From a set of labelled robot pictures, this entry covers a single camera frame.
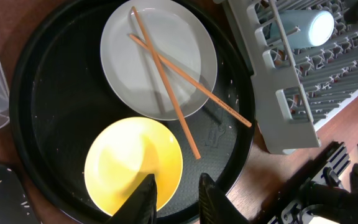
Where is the wooden chopstick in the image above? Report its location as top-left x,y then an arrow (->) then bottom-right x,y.
131,6 -> 201,159
128,33 -> 253,128

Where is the grey dishwasher rack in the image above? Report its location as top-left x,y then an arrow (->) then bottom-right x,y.
222,0 -> 358,154

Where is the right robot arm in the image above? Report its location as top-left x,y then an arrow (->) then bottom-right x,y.
253,141 -> 358,223

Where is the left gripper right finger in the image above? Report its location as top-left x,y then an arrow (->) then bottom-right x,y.
198,173 -> 249,224

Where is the black rectangular tray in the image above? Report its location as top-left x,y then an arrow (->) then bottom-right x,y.
0,162 -> 42,224

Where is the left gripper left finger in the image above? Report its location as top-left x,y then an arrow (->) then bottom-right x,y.
106,174 -> 157,224

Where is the round black serving tray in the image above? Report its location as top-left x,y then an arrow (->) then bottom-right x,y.
9,1 -> 254,223

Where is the yellow bowl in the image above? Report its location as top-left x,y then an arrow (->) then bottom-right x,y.
84,117 -> 183,216

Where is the blue cup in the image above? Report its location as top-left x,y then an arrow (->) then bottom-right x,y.
280,10 -> 334,49

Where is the grey plate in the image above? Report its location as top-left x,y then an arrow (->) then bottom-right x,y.
100,0 -> 218,121

